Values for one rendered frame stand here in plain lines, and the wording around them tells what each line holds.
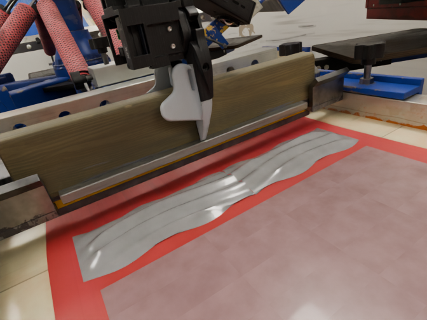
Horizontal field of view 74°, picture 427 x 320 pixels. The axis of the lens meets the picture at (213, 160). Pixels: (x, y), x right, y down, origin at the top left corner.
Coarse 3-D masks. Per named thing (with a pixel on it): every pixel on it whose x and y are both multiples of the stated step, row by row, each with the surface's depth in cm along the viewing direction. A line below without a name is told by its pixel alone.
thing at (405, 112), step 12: (348, 96) 46; (360, 96) 44; (372, 96) 42; (420, 96) 39; (324, 108) 50; (336, 108) 48; (348, 108) 46; (360, 108) 45; (372, 108) 43; (384, 108) 41; (396, 108) 40; (408, 108) 39; (420, 108) 37; (384, 120) 42; (396, 120) 40; (408, 120) 39; (420, 120) 38
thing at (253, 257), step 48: (144, 192) 35; (48, 240) 29; (192, 240) 26; (240, 240) 25; (288, 240) 24; (96, 288) 23; (144, 288) 22; (192, 288) 21; (240, 288) 21; (288, 288) 20; (336, 288) 20; (384, 288) 19
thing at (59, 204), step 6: (294, 114) 45; (264, 126) 42; (234, 138) 40; (216, 144) 39; (204, 150) 38; (186, 156) 37; (174, 162) 36; (156, 168) 35; (144, 174) 34; (126, 180) 33; (114, 186) 33; (96, 192) 32; (84, 198) 31; (60, 204) 30; (66, 204) 31
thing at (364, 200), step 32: (288, 128) 45; (320, 128) 43; (224, 160) 39; (320, 160) 35; (352, 160) 34; (384, 160) 33; (416, 160) 32; (288, 192) 30; (320, 192) 29; (352, 192) 29; (384, 192) 28; (416, 192) 27; (320, 224) 25; (352, 224) 25; (384, 224) 24; (416, 224) 24; (352, 256) 22; (384, 256) 21; (416, 256) 21; (416, 288) 19
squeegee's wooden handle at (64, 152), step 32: (256, 64) 40; (288, 64) 40; (160, 96) 32; (224, 96) 36; (256, 96) 38; (288, 96) 42; (32, 128) 27; (64, 128) 27; (96, 128) 29; (128, 128) 31; (160, 128) 33; (192, 128) 35; (224, 128) 37; (32, 160) 27; (64, 160) 28; (96, 160) 30; (128, 160) 32
